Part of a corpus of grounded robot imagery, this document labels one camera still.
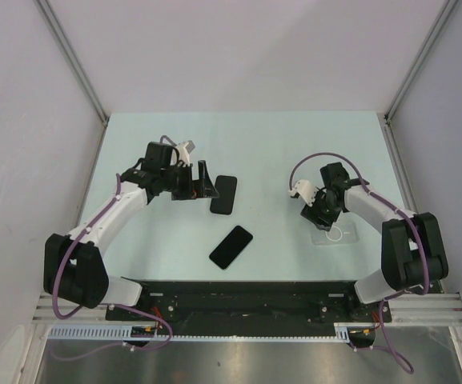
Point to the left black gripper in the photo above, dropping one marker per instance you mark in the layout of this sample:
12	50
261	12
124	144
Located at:
207	191

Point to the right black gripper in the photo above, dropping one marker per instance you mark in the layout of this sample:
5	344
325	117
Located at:
311	213

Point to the clear phone case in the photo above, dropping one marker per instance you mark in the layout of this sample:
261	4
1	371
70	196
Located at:
341	233

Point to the black smartphone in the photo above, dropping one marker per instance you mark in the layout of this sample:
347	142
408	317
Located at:
231	247

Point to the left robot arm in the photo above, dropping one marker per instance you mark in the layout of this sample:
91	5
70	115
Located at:
74	269

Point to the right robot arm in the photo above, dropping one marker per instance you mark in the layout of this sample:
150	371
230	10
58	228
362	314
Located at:
412	251

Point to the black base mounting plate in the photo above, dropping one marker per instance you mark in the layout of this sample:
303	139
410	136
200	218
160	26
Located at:
248	308

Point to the right aluminium side rail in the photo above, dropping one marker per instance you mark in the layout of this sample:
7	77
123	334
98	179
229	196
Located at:
397	163

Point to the white slotted cable duct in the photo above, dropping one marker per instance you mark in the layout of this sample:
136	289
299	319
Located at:
129	333

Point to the front aluminium frame rail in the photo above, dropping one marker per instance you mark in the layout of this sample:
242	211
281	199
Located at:
406	310

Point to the left aluminium frame post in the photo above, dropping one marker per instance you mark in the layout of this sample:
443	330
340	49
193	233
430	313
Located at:
67	50

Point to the aluminium frame post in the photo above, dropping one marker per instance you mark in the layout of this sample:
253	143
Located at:
437	28
67	50

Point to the right aluminium frame post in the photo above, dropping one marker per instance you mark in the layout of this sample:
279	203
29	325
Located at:
437	28

